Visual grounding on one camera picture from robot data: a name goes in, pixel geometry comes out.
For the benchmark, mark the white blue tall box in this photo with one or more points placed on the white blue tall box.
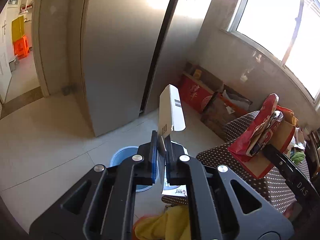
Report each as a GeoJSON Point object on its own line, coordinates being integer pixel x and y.
{"type": "Point", "coordinates": [171, 119]}

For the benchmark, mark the orange plastic stool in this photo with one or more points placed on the orange plastic stool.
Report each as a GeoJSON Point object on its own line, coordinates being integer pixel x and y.
{"type": "Point", "coordinates": [21, 48]}

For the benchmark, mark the green plush toy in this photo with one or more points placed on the green plush toy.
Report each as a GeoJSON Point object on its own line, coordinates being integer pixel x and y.
{"type": "Point", "coordinates": [297, 157]}

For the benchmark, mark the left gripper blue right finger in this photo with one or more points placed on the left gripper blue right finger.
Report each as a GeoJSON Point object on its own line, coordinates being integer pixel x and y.
{"type": "Point", "coordinates": [170, 162]}

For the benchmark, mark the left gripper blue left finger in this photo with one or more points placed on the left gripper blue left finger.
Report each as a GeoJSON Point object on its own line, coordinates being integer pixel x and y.
{"type": "Point", "coordinates": [152, 159]}

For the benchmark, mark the silver double-door refrigerator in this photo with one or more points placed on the silver double-door refrigerator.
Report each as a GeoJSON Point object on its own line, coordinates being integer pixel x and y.
{"type": "Point", "coordinates": [123, 53]}

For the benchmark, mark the yellow plastic stool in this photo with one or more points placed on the yellow plastic stool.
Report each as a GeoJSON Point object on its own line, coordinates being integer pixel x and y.
{"type": "Point", "coordinates": [17, 29]}

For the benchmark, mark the light blue trash bucket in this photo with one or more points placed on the light blue trash bucket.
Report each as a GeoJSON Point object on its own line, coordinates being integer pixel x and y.
{"type": "Point", "coordinates": [123, 160]}

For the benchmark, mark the yellow cloth on chair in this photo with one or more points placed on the yellow cloth on chair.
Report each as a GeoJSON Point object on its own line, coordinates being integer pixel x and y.
{"type": "Point", "coordinates": [173, 223]}

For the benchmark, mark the red snack bag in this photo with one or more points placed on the red snack bag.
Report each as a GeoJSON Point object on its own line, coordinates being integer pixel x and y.
{"type": "Point", "coordinates": [259, 132]}

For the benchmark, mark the white framed window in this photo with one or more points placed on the white framed window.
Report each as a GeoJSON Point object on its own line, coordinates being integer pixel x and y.
{"type": "Point", "coordinates": [287, 32]}

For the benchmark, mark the brown cardboard box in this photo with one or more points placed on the brown cardboard box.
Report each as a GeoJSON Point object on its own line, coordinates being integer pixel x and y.
{"type": "Point", "coordinates": [225, 105]}

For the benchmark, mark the red gift box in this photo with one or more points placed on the red gift box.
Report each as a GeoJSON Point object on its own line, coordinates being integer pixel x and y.
{"type": "Point", "coordinates": [195, 93]}

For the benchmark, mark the brown polka dot tablecloth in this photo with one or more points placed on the brown polka dot tablecloth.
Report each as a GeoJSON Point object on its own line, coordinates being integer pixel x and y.
{"type": "Point", "coordinates": [281, 184]}

